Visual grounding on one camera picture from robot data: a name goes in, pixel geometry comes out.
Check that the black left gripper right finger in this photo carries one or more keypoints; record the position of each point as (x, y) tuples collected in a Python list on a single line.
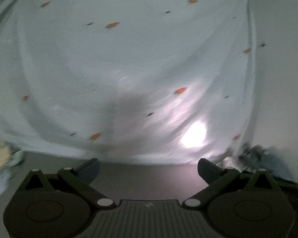
[(239, 204)]

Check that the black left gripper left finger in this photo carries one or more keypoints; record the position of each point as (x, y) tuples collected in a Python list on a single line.
[(56, 205)]

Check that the blue denim jeans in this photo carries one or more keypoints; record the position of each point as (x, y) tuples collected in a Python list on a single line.
[(251, 159)]

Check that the light blue garment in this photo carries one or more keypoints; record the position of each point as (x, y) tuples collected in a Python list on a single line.
[(13, 166)]

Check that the white carrot-print storage bag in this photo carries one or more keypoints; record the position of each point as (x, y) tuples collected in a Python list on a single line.
[(139, 81)]

